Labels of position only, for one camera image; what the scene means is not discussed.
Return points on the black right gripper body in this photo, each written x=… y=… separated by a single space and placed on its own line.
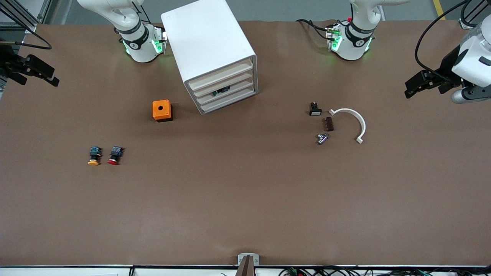
x=8 y=61

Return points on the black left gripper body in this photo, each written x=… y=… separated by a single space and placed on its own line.
x=449 y=65

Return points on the green push button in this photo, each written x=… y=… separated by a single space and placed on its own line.
x=221 y=91

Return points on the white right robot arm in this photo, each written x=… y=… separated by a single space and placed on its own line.
x=140 y=50

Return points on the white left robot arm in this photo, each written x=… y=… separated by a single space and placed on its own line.
x=355 y=46

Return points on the yellow push button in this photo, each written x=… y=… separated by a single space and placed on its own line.
x=94 y=155

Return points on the red push button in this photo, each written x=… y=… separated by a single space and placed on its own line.
x=115 y=155

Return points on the orange button box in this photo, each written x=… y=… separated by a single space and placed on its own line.
x=161 y=109

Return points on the brown terminal block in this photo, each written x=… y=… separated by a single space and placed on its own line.
x=329 y=124

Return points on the aluminium frame profile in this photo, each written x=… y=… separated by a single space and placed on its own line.
x=19 y=13
x=473 y=13

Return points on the white curved bracket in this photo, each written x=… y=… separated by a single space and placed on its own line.
x=358 y=119

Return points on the black white rectangular switch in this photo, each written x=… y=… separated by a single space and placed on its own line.
x=315 y=110

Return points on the silver key switch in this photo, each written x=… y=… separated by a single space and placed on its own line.
x=322 y=138

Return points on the grey metal edge bracket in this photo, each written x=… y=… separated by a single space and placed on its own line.
x=248 y=262

